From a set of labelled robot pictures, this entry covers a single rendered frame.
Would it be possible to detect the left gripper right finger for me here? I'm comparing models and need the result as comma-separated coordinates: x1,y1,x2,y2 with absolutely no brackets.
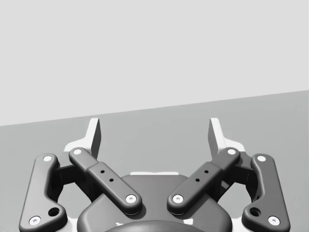
167,117,291,232

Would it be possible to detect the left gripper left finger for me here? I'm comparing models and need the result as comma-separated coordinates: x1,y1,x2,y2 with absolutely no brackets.
18,117,142,232

